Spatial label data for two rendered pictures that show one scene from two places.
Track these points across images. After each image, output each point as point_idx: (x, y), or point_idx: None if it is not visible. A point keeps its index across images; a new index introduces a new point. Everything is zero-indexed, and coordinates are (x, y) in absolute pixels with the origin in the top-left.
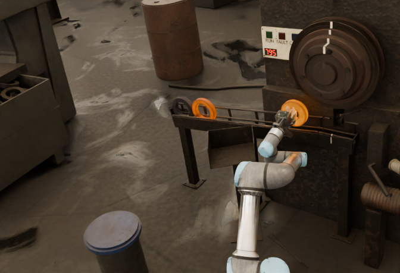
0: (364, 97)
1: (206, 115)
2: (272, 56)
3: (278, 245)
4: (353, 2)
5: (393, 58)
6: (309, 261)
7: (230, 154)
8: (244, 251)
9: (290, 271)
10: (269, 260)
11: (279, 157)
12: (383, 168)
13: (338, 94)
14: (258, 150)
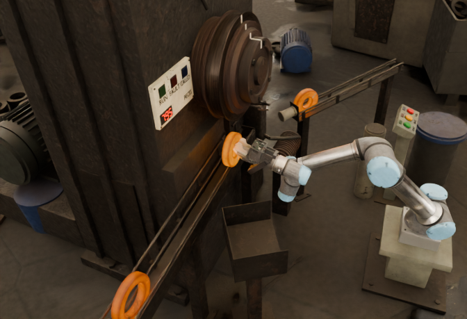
0: None
1: (127, 306)
2: (168, 120)
3: (274, 284)
4: None
5: None
6: (293, 256)
7: (252, 250)
8: (436, 205)
9: (310, 271)
10: (429, 192)
11: None
12: None
13: (267, 84)
14: (306, 181)
